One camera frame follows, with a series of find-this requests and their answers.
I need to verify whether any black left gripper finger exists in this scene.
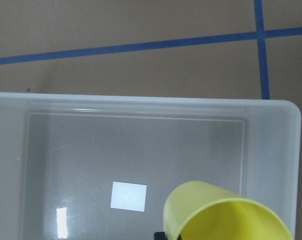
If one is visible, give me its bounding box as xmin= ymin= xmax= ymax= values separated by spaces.
xmin=153 ymin=231 xmax=168 ymax=240

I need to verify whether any yellow plastic cup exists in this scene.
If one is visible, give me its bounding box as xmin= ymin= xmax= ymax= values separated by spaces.
xmin=163 ymin=181 xmax=293 ymax=240

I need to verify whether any translucent plastic box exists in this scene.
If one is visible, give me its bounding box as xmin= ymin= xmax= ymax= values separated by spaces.
xmin=0 ymin=92 xmax=302 ymax=240

